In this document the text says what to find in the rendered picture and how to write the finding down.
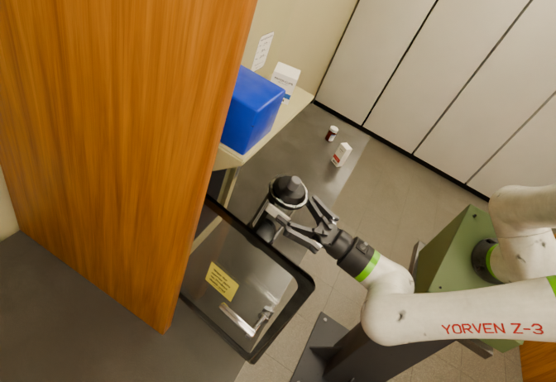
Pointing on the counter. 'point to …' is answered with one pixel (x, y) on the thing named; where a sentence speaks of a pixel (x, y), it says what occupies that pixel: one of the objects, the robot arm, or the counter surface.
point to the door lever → (242, 321)
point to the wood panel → (119, 113)
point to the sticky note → (222, 282)
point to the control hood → (225, 157)
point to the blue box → (251, 111)
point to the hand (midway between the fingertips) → (284, 201)
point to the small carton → (285, 79)
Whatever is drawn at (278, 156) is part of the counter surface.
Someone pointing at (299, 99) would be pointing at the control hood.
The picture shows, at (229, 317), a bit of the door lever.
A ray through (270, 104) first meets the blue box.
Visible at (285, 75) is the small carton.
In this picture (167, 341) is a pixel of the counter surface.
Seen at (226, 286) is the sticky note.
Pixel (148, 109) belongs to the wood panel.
